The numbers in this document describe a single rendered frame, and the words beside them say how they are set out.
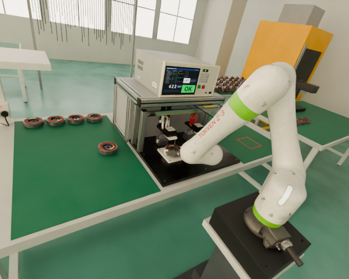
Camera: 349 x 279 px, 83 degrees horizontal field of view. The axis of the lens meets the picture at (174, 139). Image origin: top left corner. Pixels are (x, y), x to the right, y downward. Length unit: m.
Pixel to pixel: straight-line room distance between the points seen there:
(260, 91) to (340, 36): 5.79
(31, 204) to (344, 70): 6.20
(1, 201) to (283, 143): 1.17
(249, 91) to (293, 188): 0.37
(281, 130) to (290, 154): 0.10
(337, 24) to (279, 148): 5.74
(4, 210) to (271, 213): 1.03
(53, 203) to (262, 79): 0.94
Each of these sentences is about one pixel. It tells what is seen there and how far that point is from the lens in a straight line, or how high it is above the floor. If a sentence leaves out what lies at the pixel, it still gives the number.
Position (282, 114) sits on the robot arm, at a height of 1.28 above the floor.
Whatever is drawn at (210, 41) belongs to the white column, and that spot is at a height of 1.35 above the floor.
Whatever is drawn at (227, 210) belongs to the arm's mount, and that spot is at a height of 0.85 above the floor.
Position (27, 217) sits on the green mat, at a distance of 1.00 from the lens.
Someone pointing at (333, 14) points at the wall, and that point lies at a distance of 6.61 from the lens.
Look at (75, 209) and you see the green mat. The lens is 0.98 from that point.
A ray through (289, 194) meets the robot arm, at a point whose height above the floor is 1.08.
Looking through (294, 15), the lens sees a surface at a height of 2.12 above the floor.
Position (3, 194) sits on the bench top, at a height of 0.75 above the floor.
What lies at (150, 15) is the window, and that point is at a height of 1.69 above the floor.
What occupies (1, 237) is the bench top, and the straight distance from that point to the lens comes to 0.98.
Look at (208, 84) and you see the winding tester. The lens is 1.39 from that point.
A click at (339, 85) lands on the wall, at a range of 6.26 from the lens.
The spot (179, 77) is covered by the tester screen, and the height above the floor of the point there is 1.24.
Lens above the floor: 1.49
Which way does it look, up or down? 29 degrees down
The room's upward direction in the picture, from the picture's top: 12 degrees clockwise
